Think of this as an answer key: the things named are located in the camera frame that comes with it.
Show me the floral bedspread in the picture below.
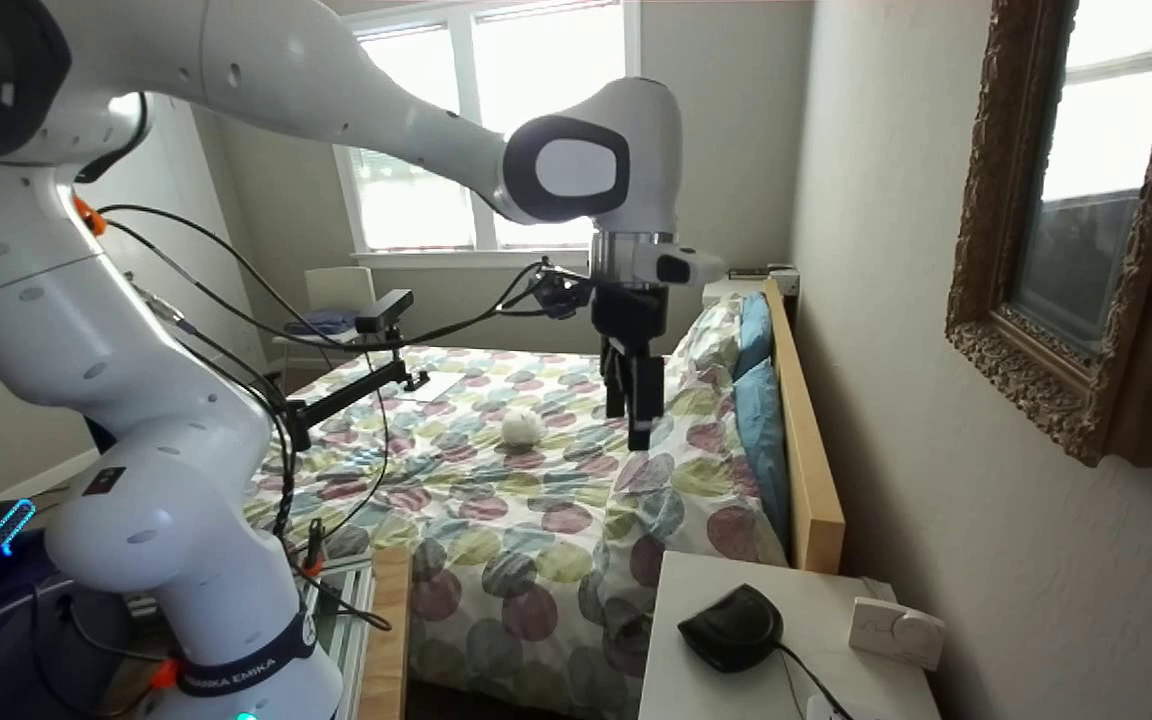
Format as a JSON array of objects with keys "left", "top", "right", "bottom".
[{"left": 613, "top": 397, "right": 793, "bottom": 569}]

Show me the orange cable clip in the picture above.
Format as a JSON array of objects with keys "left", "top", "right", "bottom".
[{"left": 71, "top": 196, "right": 112, "bottom": 239}]

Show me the thin black device cord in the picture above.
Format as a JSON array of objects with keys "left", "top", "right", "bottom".
[{"left": 774, "top": 635, "right": 859, "bottom": 720}]

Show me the black rounded button device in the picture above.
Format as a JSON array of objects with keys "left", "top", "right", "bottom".
[{"left": 677, "top": 582, "right": 787, "bottom": 675}]

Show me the white nightstand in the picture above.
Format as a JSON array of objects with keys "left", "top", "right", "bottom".
[{"left": 635, "top": 549, "right": 949, "bottom": 720}]

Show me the bright window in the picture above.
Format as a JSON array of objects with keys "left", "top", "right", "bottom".
[{"left": 332, "top": 0, "right": 644, "bottom": 259}]

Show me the wooden footboard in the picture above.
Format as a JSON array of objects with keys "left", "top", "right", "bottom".
[{"left": 357, "top": 539, "right": 418, "bottom": 720}]

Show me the blue pillow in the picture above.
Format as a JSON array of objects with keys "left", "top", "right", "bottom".
[
  {"left": 731, "top": 289, "right": 779, "bottom": 379},
  {"left": 728, "top": 354, "right": 795, "bottom": 543}
]

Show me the bed with floral blanket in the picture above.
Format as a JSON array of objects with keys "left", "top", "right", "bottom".
[{"left": 245, "top": 342, "right": 793, "bottom": 720}]

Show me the small white ball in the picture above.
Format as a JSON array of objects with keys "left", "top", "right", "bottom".
[{"left": 498, "top": 408, "right": 548, "bottom": 454}]

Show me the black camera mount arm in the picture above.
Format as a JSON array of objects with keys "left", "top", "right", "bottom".
[{"left": 273, "top": 348, "right": 436, "bottom": 457}]

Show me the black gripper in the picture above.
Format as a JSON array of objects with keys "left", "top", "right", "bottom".
[{"left": 594, "top": 279, "right": 671, "bottom": 457}]

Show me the black stereo camera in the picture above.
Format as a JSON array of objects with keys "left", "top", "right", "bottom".
[{"left": 353, "top": 286, "right": 419, "bottom": 342}]

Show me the flat white box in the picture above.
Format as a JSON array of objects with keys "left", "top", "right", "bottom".
[{"left": 843, "top": 591, "right": 953, "bottom": 675}]

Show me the floral patterned pillow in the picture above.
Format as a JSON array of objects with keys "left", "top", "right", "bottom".
[{"left": 664, "top": 301, "right": 747, "bottom": 405}]

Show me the gold framed painting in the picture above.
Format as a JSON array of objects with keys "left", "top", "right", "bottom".
[{"left": 946, "top": 0, "right": 1152, "bottom": 471}]

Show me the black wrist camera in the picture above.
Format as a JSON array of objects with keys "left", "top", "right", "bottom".
[{"left": 529, "top": 269, "right": 595, "bottom": 326}]

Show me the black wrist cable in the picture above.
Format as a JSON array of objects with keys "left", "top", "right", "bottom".
[{"left": 71, "top": 196, "right": 551, "bottom": 354}]

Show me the wooden headboard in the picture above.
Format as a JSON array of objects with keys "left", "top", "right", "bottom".
[{"left": 758, "top": 269, "right": 852, "bottom": 582}]

